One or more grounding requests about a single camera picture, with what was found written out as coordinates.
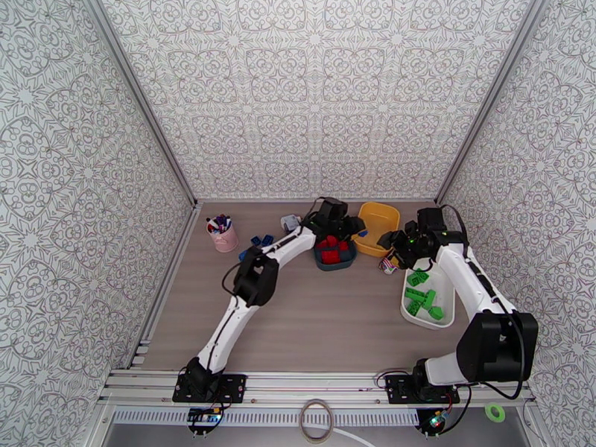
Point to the red lego brick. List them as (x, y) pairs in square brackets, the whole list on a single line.
[(331, 257), (327, 243), (343, 246)]

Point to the long green lego brick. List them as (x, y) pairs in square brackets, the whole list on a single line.
[(413, 294)]

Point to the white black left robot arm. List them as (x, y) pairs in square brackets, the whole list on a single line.
[(223, 329)]

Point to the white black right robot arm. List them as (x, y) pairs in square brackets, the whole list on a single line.
[(470, 282)]

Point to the yellow plastic container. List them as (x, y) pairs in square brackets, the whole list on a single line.
[(379, 222)]

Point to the teal plastic container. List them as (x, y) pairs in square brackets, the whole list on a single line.
[(351, 259)]

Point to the grey white small device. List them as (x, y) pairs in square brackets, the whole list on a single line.
[(291, 222)]

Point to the white plastic container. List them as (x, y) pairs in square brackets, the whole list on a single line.
[(442, 296)]

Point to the light green lego block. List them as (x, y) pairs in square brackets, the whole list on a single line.
[(437, 313)]

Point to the pink pen cup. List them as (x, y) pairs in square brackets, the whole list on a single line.
[(226, 241)]

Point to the purple marker pen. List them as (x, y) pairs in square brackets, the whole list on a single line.
[(224, 222)]

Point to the red marker pen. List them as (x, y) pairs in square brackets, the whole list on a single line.
[(212, 226)]

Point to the green tape roll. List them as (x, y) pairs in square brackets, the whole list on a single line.
[(487, 412)]

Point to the white tube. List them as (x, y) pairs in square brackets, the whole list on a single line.
[(344, 434)]

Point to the clear tape roll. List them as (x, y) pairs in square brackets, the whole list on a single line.
[(302, 422)]

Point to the white slotted strip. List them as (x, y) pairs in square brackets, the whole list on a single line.
[(270, 418)]

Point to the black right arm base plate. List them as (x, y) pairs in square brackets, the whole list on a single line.
[(396, 390)]

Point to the long aluminium frame rail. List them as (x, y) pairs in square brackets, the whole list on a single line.
[(316, 385)]

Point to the aluminium corner post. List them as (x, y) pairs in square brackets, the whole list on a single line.
[(489, 96), (139, 96)]

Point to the aluminium side rail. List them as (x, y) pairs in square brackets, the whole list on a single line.
[(163, 292)]

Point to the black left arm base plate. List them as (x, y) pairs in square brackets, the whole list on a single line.
[(235, 387)]

